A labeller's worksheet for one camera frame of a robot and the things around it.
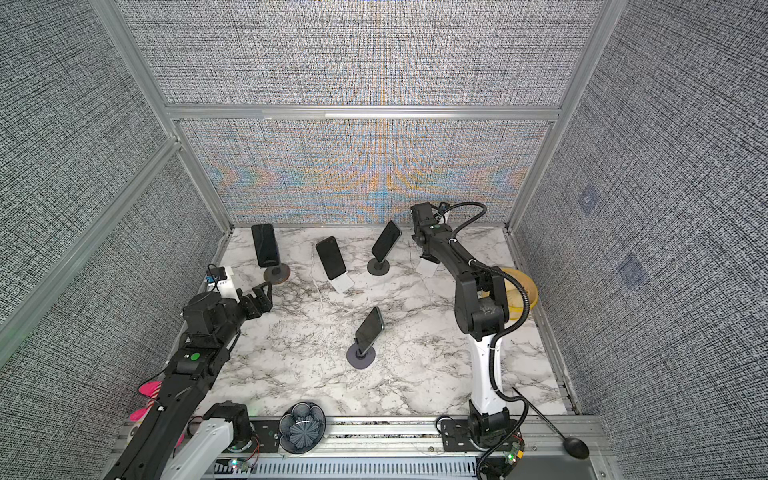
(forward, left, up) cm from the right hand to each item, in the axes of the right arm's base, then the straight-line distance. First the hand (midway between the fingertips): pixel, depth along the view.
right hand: (438, 234), depth 102 cm
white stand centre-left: (-13, +33, -9) cm, 36 cm away
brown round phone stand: (-10, +56, -9) cm, 57 cm away
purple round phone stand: (-39, +26, -12) cm, 48 cm away
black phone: (-36, +22, +1) cm, 42 cm away
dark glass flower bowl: (-56, +39, -11) cm, 69 cm away
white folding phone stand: (-7, +4, -10) cm, 12 cm away
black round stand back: (-6, +21, -11) cm, 25 cm away
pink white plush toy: (-55, +78, -6) cm, 96 cm away
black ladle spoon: (-59, -27, -12) cm, 66 cm away
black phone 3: (-10, +35, 0) cm, 37 cm away
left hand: (-27, +51, +9) cm, 59 cm away
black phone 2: (-5, +18, +1) cm, 18 cm away
